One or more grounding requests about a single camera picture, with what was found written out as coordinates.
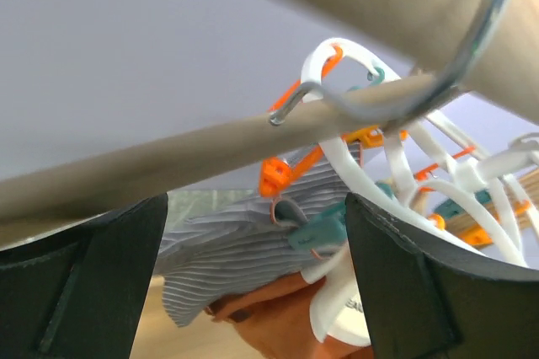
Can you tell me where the orange white underwear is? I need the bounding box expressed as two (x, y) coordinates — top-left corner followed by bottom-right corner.
(206, 246), (375, 358)

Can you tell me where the grey striped underwear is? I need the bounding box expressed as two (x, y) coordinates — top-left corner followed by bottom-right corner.
(153, 160), (350, 329)

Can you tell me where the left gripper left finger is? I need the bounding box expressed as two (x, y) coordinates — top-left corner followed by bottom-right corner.
(1, 195), (168, 358)

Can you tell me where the wooden clip hanger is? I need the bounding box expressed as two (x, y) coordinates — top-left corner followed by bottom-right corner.
(1, 0), (506, 249)

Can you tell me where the white round clip hanger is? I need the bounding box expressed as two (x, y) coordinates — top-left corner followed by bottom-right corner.
(301, 37), (539, 270)

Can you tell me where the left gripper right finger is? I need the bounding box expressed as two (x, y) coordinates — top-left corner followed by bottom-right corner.
(345, 194), (538, 358)

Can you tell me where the wooden clothes rack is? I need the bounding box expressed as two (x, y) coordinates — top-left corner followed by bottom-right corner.
(0, 0), (539, 359)

